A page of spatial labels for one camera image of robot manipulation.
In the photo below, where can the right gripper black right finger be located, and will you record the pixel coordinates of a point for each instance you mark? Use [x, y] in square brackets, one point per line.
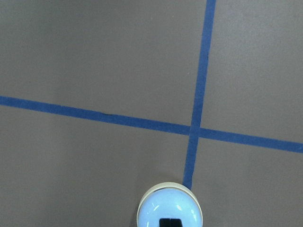
[175, 222]

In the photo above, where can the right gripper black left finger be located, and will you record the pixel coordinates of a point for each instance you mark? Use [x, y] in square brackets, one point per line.
[164, 222]

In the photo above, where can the blue white call bell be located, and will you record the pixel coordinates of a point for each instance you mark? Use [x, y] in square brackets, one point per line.
[169, 200]

